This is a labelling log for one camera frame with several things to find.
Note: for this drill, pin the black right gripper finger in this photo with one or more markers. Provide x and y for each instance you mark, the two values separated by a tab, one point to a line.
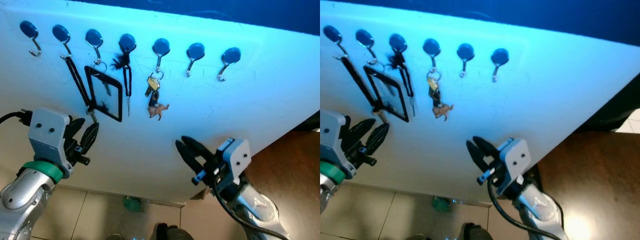
487	148
200	149
189	157
477	157

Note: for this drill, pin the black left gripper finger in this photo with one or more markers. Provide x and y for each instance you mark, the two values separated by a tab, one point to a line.
90	139
359	130
75	129
378	140

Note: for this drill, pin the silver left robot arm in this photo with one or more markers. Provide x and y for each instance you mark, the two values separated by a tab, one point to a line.
22	192
327	192

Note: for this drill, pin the blue magnetic metal hook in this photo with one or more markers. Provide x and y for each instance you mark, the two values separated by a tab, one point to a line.
364	36
61	33
127	42
465	51
28	29
231	54
397	41
431	46
161	46
93	37
331	33
195	50
499	56

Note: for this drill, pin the black framed badge holder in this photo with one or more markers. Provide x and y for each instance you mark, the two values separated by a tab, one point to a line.
120	102
385	78

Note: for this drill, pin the small green floor object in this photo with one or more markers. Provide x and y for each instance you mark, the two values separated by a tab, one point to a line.
441	203
132	202

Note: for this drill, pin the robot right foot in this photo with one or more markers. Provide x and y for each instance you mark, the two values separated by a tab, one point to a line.
472	232
167	232

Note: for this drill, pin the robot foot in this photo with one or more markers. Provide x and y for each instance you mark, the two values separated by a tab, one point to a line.
472	232
417	237
114	237
167	232

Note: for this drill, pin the key bunch with animal charm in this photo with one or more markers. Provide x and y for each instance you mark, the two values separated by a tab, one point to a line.
435	95
153	97

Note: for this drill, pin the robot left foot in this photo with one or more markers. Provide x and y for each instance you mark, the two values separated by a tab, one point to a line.
114	237
417	237

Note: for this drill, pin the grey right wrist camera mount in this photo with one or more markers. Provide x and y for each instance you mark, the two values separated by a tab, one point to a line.
519	157
239	157

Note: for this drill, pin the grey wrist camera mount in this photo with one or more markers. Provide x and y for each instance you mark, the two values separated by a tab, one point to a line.
519	157
330	135
239	157
47	132

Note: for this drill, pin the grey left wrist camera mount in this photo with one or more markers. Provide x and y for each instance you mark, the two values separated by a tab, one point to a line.
330	135
47	132

